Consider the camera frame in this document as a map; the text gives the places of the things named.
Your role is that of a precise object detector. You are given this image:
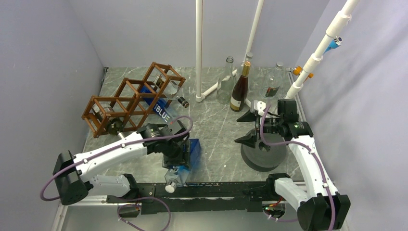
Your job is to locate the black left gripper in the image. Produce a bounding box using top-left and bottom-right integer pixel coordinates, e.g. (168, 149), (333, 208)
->
(163, 140), (191, 171)

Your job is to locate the dark wine bottle gold cap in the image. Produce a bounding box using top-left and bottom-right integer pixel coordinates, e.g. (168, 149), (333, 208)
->
(230, 61), (251, 112)

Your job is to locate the tall clear bottle black label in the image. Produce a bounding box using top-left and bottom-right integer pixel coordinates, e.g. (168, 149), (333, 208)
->
(217, 56), (234, 105)

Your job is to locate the clear bottle red black label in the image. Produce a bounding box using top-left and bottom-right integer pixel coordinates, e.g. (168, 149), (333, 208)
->
(235, 52), (256, 77)

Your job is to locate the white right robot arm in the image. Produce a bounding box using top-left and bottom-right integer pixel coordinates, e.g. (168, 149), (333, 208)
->
(236, 99), (351, 231)

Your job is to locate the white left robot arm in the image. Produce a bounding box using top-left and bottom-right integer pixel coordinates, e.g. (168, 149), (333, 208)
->
(53, 121), (190, 205)

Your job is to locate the blue label clear bottle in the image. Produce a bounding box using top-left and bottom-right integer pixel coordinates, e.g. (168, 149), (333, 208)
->
(140, 86), (179, 123)

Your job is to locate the brown wooden wine rack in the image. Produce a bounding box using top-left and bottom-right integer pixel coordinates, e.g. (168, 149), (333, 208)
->
(82, 62), (186, 138)

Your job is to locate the clear bottle black cap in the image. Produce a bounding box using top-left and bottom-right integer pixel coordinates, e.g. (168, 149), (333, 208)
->
(153, 75), (190, 108)

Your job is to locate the dark bottle silver cap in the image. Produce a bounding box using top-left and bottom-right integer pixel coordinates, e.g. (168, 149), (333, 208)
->
(92, 104), (125, 138)

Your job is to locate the black round perforated speaker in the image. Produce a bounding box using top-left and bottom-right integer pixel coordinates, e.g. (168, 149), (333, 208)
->
(241, 130), (288, 172)

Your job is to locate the orange clip on pipe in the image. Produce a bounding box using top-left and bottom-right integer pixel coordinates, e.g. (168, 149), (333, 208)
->
(291, 66), (314, 78)

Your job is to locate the blue clip on pipe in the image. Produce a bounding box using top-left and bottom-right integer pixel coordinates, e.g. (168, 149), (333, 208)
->
(324, 36), (343, 54)

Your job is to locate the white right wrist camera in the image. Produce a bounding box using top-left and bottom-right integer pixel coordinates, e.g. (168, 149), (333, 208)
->
(250, 100), (267, 116)

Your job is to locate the clear bottle by right wall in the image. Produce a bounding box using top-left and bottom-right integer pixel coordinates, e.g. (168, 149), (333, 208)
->
(259, 62), (285, 99)

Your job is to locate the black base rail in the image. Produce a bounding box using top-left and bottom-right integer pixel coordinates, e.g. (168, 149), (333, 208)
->
(106, 181), (288, 216)

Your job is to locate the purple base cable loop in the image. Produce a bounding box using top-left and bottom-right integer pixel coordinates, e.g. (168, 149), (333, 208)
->
(116, 197), (172, 231)

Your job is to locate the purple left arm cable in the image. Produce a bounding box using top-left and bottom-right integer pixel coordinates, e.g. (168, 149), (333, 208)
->
(39, 115), (194, 202)

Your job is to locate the white PVC pipe frame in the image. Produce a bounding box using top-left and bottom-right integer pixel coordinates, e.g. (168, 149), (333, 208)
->
(194, 0), (361, 109)

